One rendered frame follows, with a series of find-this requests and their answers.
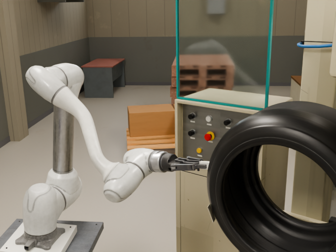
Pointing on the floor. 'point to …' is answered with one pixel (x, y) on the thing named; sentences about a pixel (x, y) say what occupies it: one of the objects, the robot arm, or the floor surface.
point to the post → (312, 87)
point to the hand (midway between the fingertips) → (207, 165)
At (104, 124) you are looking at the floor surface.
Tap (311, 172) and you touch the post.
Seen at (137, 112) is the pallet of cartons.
